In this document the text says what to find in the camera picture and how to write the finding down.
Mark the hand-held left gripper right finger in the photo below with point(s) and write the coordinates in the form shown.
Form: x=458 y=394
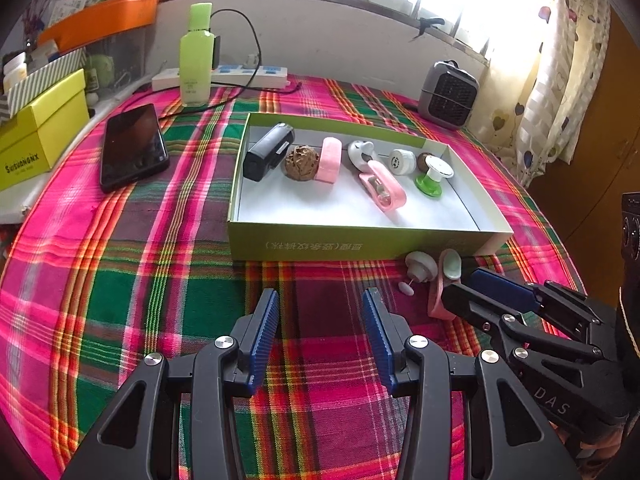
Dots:
x=377 y=340

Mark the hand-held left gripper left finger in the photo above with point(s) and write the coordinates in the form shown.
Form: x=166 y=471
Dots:
x=262 y=340

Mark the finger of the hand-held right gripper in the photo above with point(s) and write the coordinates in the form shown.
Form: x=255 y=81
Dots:
x=465 y=305
x=505 y=287

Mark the pink clip with mint oval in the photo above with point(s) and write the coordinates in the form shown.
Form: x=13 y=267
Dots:
x=450 y=265

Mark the green cardboard box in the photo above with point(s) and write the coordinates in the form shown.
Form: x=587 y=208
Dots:
x=350 y=247

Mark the green and white suction knob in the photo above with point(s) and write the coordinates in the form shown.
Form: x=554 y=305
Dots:
x=431 y=182

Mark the plain pink clip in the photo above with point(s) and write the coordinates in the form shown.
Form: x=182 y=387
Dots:
x=387 y=182

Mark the small brown walnut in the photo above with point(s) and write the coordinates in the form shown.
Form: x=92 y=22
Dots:
x=424 y=161

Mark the white perforated cap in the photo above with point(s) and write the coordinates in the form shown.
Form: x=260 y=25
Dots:
x=402 y=161

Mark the large brown walnut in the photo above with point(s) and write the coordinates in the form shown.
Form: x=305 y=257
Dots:
x=301 y=161

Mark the wide pink clip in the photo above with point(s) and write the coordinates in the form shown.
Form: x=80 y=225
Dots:
x=329 y=160

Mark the black rectangular device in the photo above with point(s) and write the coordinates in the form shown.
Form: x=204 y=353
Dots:
x=267 y=152

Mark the white round knob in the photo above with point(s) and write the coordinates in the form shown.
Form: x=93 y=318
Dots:
x=419 y=264

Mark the plaid pink green tablecloth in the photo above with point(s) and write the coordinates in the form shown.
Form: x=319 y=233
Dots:
x=150 y=270

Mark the brown wooden cabinet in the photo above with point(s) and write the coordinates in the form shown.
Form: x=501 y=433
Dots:
x=600 y=160

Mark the small grey heater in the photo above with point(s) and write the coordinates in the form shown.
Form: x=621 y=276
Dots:
x=447 y=95

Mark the patterned cream curtain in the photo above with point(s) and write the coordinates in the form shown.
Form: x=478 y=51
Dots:
x=555 y=85

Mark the black smartphone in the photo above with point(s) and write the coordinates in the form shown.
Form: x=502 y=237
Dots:
x=132 y=145

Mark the white power strip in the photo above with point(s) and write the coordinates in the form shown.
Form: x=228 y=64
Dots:
x=265 y=76

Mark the light green bottle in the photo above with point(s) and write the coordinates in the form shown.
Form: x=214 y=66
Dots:
x=195 y=65

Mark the black plug adapter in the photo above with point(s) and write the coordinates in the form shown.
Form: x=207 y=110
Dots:
x=217 y=52

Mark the yellow cardboard box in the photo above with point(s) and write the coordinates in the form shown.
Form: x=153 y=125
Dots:
x=40 y=140

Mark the green round jar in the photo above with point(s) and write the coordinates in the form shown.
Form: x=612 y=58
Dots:
x=101 y=71

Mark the clear plastic container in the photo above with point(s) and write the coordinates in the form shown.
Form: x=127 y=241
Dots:
x=127 y=55

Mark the striped grey box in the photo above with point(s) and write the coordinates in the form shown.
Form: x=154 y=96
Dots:
x=50 y=72

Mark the orange plastic tray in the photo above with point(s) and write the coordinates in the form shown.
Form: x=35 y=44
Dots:
x=105 y=17

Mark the small white jar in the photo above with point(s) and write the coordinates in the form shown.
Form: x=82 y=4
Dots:
x=15 y=71

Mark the printed paper packet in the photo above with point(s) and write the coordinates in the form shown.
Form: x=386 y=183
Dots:
x=70 y=9

